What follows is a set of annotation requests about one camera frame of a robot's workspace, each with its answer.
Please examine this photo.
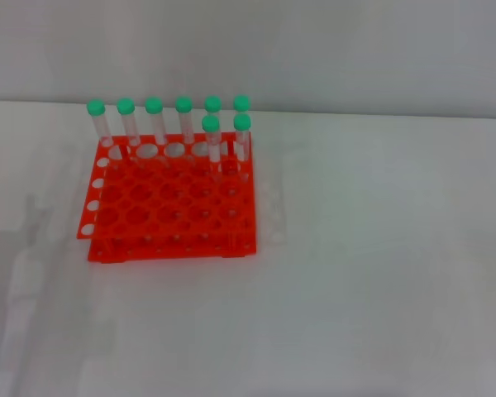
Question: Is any clear green-capped test tube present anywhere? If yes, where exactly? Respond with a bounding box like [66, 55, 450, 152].
[144, 96, 167, 146]
[201, 114, 224, 169]
[174, 95, 196, 145]
[233, 94, 252, 116]
[86, 98, 113, 146]
[204, 95, 223, 117]
[116, 97, 140, 146]
[232, 113, 253, 166]

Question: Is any orange plastic test tube rack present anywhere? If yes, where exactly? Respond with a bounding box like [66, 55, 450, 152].
[75, 132, 259, 265]

